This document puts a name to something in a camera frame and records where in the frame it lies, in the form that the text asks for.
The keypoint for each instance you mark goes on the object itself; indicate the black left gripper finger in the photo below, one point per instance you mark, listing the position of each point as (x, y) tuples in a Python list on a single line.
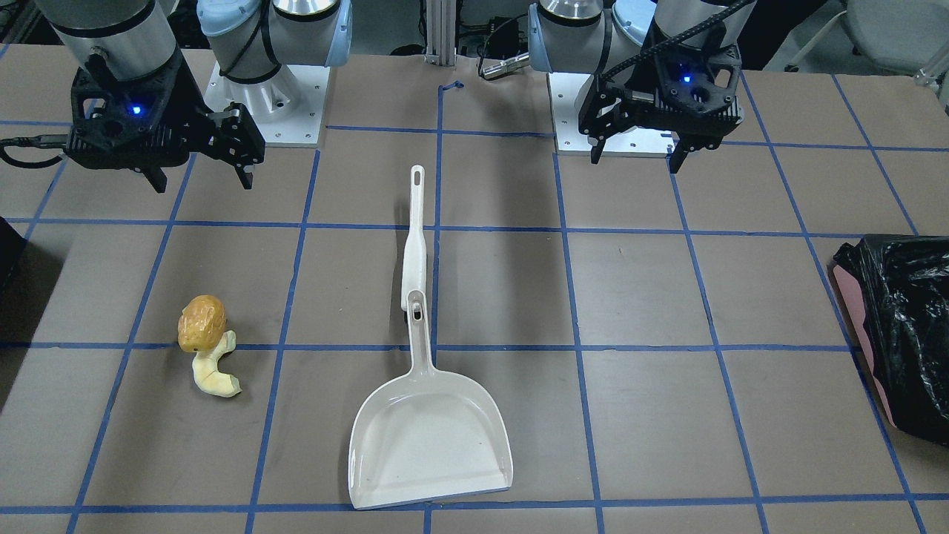
[(598, 132), (683, 147)]

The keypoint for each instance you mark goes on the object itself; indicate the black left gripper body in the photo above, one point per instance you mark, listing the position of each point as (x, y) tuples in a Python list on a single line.
[(621, 95)]

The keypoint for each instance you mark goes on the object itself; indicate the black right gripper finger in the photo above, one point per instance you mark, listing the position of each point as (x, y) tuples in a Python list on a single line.
[(156, 177), (244, 168)]

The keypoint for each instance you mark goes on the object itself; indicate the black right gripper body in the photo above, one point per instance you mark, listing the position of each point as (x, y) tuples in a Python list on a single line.
[(194, 113)]

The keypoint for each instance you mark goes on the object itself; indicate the white hand brush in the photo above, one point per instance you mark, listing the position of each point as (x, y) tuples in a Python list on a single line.
[(414, 276)]

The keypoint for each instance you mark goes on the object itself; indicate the pale yellow curved trash piece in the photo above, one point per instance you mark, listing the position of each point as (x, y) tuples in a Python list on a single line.
[(205, 370)]

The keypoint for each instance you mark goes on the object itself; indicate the white plastic dustpan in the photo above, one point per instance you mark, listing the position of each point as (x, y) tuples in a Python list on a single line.
[(428, 434)]

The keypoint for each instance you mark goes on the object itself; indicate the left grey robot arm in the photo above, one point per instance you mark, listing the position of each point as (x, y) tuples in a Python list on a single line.
[(607, 38)]

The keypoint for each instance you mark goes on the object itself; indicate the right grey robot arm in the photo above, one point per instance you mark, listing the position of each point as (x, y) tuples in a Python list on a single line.
[(252, 40)]

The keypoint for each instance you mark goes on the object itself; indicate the bin with black bag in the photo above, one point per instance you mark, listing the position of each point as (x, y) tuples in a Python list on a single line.
[(895, 289)]

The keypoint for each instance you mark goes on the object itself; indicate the aluminium frame post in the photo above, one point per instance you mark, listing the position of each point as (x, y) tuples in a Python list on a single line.
[(441, 32)]

